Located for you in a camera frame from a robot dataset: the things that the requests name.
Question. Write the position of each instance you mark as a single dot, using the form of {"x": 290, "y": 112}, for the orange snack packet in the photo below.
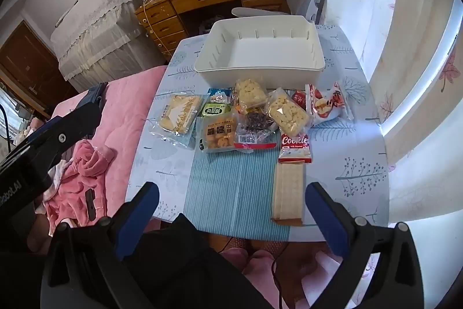
{"x": 217, "y": 135}

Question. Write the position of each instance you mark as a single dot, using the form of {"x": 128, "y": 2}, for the leaf print curtain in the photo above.
{"x": 398, "y": 41}

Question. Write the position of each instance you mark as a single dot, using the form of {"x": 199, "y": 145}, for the pale printed cloth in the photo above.
{"x": 23, "y": 135}

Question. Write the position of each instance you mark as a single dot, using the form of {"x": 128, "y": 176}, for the red white snack packet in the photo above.
{"x": 327, "y": 102}

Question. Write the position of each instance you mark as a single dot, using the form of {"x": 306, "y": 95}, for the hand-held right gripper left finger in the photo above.
{"x": 139, "y": 218}

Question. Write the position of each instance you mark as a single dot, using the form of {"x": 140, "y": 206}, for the red cookie packet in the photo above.
{"x": 294, "y": 146}

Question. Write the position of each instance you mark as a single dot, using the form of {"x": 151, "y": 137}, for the puffed rice cake packet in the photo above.
{"x": 287, "y": 113}
{"x": 249, "y": 93}

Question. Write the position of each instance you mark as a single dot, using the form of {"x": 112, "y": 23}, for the pink fluffy towel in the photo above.
{"x": 83, "y": 171}

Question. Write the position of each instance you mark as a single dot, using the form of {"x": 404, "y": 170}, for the black remote control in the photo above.
{"x": 89, "y": 202}

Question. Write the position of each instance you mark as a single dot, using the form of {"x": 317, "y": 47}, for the pale blue snack packet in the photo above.
{"x": 219, "y": 93}

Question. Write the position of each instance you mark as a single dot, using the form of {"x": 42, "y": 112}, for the person's black trousers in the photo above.
{"x": 188, "y": 269}

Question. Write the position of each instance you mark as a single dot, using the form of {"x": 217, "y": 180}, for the wooden door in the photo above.
{"x": 32, "y": 66}

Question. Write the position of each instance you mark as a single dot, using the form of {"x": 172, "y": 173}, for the small red snack packet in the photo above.
{"x": 298, "y": 97}

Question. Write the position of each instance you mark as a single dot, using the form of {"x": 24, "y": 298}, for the green label pastry packet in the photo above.
{"x": 215, "y": 110}

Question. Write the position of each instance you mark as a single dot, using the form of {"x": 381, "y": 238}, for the blue jeans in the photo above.
{"x": 96, "y": 93}

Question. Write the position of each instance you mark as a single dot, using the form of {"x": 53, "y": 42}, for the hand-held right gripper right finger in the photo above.
{"x": 325, "y": 218}

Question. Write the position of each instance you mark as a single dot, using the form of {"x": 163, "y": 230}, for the pink bed blanket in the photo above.
{"x": 123, "y": 106}

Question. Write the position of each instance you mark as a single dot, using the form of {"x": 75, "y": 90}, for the white plastic bin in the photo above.
{"x": 253, "y": 72}

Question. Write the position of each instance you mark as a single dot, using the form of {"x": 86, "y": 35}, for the lace cloth covered cabinet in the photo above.
{"x": 94, "y": 30}

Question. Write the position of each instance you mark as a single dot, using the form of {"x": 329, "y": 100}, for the dark snack packet red label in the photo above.
{"x": 255, "y": 126}

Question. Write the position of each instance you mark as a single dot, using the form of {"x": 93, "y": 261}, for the long cracker packet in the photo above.
{"x": 287, "y": 193}

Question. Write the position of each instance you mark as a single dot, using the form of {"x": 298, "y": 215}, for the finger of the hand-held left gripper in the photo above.
{"x": 70, "y": 135}
{"x": 47, "y": 126}

